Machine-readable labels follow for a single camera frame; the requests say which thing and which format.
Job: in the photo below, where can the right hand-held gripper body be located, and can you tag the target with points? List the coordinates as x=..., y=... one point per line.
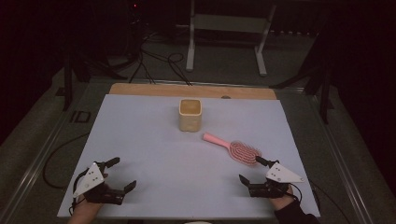
x=280, y=174

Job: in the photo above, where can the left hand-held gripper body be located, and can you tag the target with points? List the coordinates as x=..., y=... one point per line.
x=90, y=180

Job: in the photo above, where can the pink hairbrush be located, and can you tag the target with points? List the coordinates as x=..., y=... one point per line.
x=239, y=151

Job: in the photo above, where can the cream square cup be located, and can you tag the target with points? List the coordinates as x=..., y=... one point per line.
x=190, y=119

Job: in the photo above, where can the person's left hand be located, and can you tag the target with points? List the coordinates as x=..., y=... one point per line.
x=85, y=207

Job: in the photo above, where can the person's right hand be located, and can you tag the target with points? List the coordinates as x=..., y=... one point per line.
x=281, y=202

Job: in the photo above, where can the black stand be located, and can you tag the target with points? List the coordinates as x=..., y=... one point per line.
x=67, y=84
x=324, y=93

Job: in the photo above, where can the grey metal stand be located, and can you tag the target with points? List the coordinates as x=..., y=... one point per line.
x=190, y=46

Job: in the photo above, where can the metal floor rail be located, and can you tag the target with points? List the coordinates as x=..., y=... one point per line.
x=31, y=175
x=342, y=174

